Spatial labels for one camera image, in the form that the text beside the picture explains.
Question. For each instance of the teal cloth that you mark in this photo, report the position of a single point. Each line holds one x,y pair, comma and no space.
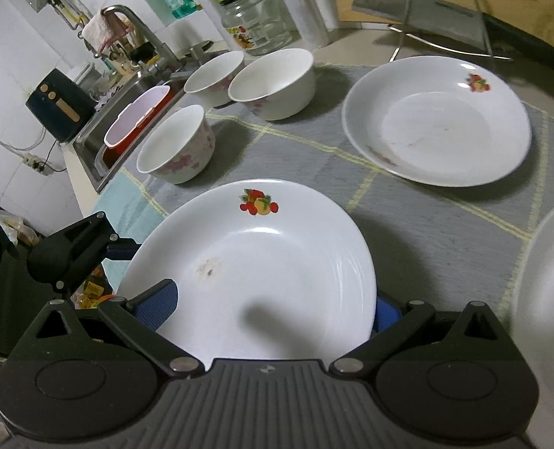
118,206

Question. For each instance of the steel sink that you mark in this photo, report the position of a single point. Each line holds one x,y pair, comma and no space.
92,149

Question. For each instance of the red basin pink inside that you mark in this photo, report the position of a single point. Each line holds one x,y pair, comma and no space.
132,121

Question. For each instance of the metal sink strainer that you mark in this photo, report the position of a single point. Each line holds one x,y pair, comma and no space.
197,50

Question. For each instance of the white plate fruit print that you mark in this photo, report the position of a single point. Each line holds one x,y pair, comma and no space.
552,290
267,266
445,126

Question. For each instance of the metal faucet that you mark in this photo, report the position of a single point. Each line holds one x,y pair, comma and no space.
159,44

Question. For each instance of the white floral bowl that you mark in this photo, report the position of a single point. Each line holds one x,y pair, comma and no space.
185,163
211,77
277,100

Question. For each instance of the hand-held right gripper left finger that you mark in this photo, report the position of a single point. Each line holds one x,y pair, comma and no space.
157,301

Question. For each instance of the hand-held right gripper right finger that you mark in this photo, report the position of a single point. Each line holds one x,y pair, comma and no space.
384,312

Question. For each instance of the glass jar yellow-green lid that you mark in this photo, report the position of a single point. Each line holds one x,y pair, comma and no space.
258,23

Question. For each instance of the dark air fryer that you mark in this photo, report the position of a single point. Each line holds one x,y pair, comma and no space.
57,112

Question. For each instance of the white power strip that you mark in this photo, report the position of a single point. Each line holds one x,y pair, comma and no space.
36,163

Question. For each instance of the pale cloth on faucet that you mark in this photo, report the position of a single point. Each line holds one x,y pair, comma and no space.
101,30

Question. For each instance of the grey checked mat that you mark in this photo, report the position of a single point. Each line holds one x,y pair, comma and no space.
305,159

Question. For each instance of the cling film roll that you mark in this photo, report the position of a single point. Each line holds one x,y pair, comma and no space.
305,4

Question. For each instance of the yellow packaging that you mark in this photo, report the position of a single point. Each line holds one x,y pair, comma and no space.
89,297

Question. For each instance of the crumpled plastic bag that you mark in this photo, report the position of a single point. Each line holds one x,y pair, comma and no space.
1,222

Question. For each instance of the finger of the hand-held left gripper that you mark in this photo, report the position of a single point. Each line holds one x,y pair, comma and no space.
118,249

